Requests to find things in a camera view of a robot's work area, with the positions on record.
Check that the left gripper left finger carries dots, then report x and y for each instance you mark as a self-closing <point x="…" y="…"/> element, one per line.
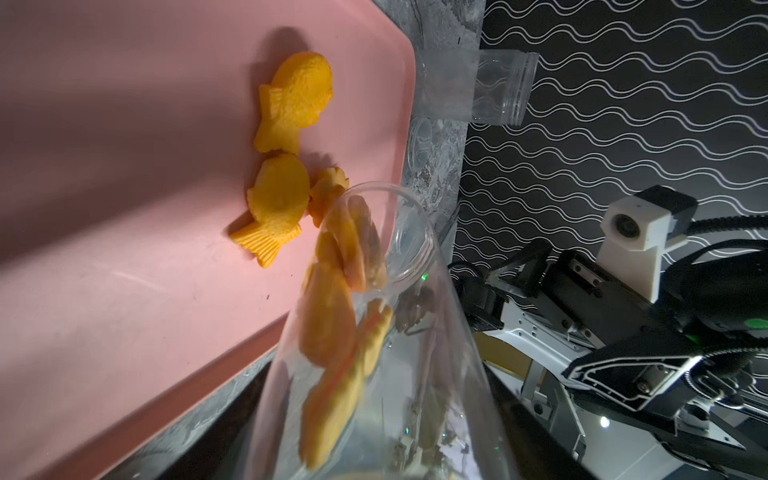
<point x="218" y="447"/>

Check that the clear jar lid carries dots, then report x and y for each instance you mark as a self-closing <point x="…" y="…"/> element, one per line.
<point x="421" y="152"/>

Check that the yellow cookie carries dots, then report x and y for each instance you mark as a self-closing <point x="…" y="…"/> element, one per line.
<point x="293" y="100"/>
<point x="330" y="184"/>
<point x="277" y="202"/>

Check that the clear jar yellow cookies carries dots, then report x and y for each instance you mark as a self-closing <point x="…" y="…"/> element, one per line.
<point x="489" y="87"/>

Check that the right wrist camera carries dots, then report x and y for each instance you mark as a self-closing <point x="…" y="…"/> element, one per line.
<point x="638" y="231"/>

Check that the pink plastic tray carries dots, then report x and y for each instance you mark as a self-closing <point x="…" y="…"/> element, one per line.
<point x="126" y="152"/>

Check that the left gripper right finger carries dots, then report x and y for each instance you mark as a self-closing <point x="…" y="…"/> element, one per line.
<point x="537" y="455"/>

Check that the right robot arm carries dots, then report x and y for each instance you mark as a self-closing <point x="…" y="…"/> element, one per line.
<point x="721" y="305"/>

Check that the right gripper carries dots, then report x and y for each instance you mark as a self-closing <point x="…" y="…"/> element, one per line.
<point x="638" y="359"/>

